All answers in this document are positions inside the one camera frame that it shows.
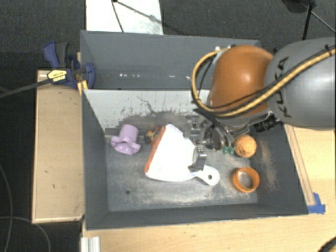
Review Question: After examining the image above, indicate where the grey metal bin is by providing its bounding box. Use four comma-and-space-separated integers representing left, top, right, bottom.
79, 29, 309, 230

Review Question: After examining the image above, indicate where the orange ball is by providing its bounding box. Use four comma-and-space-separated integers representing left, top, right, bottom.
234, 134, 257, 159

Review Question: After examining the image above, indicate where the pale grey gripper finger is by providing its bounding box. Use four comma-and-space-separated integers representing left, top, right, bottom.
188, 146, 208, 173

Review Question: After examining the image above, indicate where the lilac plastic cup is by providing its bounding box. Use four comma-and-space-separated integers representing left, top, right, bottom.
110, 124, 141, 156

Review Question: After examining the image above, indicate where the orange ring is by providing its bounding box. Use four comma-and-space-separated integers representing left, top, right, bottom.
231, 166, 261, 194

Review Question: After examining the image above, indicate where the black cylinder on white bracket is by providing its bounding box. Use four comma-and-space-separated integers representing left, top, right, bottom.
252, 114, 284, 134

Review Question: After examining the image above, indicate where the white dustpan with orange edge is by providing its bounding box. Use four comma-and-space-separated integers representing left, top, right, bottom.
143, 123, 221, 186

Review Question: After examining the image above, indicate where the pale wood board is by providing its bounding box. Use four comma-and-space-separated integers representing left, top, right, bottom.
31, 69, 86, 224

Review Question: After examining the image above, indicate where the small orange and black toy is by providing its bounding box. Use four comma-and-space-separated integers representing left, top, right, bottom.
144, 129, 160, 144

